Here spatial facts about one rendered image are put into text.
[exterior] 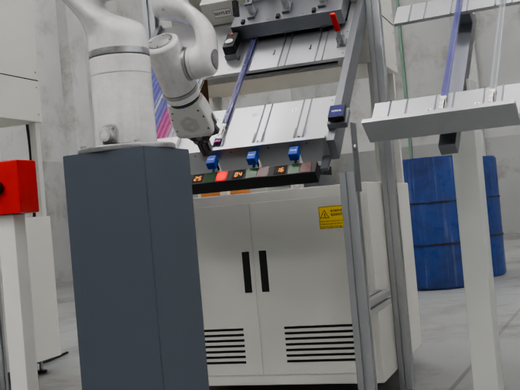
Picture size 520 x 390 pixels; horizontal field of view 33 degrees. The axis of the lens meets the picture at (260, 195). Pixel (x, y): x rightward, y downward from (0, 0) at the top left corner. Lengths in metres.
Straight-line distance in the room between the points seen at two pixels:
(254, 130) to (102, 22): 0.69
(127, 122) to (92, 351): 0.44
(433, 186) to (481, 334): 3.25
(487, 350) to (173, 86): 0.97
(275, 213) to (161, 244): 0.91
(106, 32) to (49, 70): 8.09
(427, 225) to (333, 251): 2.94
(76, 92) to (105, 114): 8.23
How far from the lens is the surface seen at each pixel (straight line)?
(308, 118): 2.25
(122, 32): 1.71
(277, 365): 2.55
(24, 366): 2.74
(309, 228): 2.47
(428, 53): 12.35
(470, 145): 2.15
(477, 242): 2.15
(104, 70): 1.70
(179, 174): 1.72
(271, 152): 2.19
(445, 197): 5.38
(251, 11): 2.65
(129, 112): 1.68
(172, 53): 2.01
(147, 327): 1.63
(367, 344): 2.16
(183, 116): 2.11
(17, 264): 2.71
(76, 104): 9.87
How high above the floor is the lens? 0.56
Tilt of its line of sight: 1 degrees up
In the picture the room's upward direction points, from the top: 5 degrees counter-clockwise
